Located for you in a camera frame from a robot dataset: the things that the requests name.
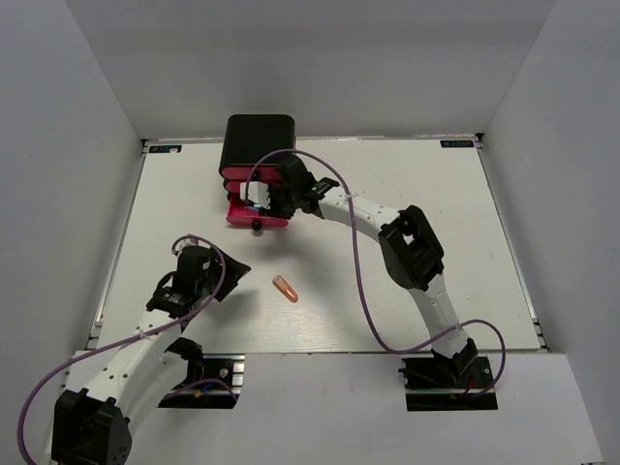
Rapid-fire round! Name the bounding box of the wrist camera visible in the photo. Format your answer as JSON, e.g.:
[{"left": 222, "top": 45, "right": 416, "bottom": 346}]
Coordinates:
[
  {"left": 170, "top": 234, "right": 202, "bottom": 257},
  {"left": 239, "top": 181, "right": 270, "bottom": 205}
]

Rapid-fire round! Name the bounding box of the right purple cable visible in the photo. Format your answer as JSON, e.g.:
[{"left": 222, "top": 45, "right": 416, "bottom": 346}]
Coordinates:
[{"left": 244, "top": 148, "right": 506, "bottom": 398}]

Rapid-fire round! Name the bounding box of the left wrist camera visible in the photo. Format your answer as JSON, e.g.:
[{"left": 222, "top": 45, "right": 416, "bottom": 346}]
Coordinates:
[{"left": 170, "top": 234, "right": 202, "bottom": 257}]

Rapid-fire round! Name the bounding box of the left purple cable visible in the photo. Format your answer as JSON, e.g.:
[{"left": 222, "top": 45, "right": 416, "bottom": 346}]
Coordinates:
[{"left": 16, "top": 234, "right": 241, "bottom": 464}]

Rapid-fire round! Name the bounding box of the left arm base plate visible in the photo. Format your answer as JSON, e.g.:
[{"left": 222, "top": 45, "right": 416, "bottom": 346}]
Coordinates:
[{"left": 159, "top": 354, "right": 245, "bottom": 411}]

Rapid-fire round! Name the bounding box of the black drawer cabinet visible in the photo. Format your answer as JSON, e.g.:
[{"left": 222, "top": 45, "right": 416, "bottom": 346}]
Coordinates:
[{"left": 219, "top": 114, "right": 295, "bottom": 173}]

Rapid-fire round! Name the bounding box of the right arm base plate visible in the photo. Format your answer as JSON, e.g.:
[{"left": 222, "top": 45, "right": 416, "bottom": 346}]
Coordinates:
[{"left": 398, "top": 356, "right": 498, "bottom": 412}]

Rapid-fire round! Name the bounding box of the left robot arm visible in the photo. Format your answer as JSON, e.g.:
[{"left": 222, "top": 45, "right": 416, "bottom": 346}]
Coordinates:
[{"left": 50, "top": 244, "right": 251, "bottom": 464}]

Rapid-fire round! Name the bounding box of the purple cable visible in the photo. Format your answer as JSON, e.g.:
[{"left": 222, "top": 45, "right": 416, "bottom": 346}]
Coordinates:
[
  {"left": 244, "top": 148, "right": 506, "bottom": 398},
  {"left": 16, "top": 234, "right": 241, "bottom": 464}
]

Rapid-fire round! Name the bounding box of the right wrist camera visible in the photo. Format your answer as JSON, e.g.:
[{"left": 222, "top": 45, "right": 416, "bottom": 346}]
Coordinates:
[{"left": 239, "top": 181, "right": 270, "bottom": 205}]

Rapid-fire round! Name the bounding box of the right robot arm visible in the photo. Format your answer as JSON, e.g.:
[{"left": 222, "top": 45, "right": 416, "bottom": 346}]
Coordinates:
[{"left": 242, "top": 149, "right": 479, "bottom": 387}]

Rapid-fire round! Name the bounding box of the orange correction tape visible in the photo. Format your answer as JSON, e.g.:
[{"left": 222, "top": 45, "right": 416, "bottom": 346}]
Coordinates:
[{"left": 272, "top": 275, "right": 298, "bottom": 303}]

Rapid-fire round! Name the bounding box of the blue table corner sticker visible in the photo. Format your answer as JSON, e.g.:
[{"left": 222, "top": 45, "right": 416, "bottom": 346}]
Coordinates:
[{"left": 440, "top": 139, "right": 475, "bottom": 148}]

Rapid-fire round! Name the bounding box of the left blue table sticker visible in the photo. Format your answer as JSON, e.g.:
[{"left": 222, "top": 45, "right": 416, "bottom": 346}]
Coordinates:
[{"left": 148, "top": 144, "right": 182, "bottom": 154}]

